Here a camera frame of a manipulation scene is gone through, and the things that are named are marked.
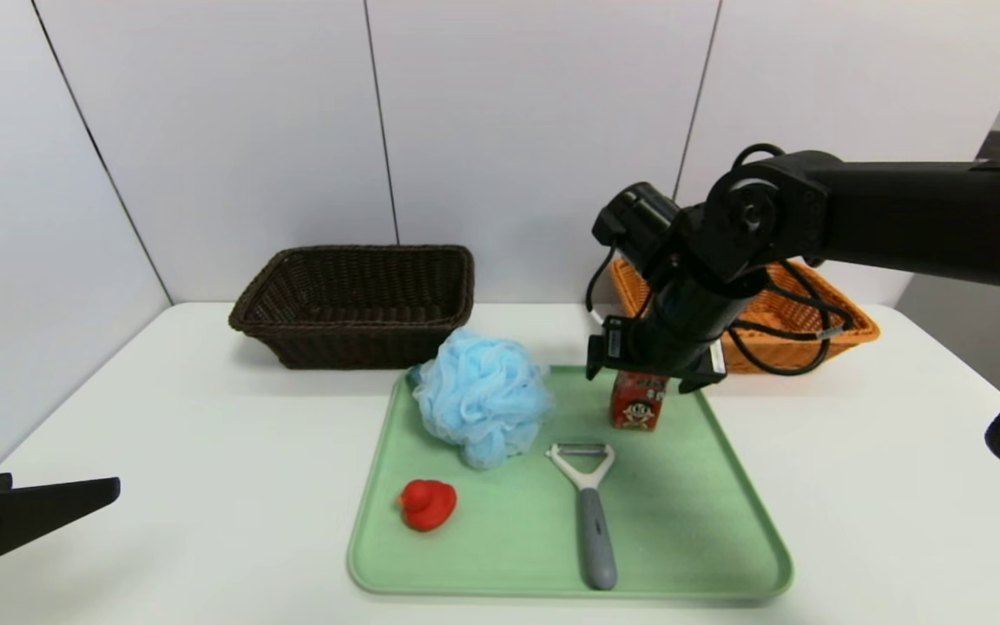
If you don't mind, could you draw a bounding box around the red rubber duck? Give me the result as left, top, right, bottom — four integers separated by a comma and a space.
397, 479, 457, 532

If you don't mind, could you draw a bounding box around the thin right wrist camera cable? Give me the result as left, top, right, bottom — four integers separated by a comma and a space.
585, 247, 618, 329

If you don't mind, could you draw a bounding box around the dark brown wicker basket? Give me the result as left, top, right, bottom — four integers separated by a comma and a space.
228, 245, 475, 371

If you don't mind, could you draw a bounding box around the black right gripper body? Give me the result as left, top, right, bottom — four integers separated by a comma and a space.
585, 280, 727, 385

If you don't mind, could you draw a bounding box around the light blue bath loofah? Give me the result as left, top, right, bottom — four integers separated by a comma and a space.
409, 328, 555, 470

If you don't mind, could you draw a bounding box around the light green plastic tray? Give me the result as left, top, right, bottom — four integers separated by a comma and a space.
346, 365, 794, 602

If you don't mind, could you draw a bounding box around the red drink carton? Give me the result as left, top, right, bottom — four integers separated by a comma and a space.
610, 372, 671, 431

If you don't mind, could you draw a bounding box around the white peeler with grey handle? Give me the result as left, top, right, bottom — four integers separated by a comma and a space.
546, 443, 619, 592

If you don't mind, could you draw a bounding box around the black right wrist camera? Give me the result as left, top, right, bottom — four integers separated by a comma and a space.
593, 182, 683, 261

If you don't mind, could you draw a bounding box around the orange wicker basket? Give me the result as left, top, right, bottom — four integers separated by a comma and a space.
609, 256, 881, 375

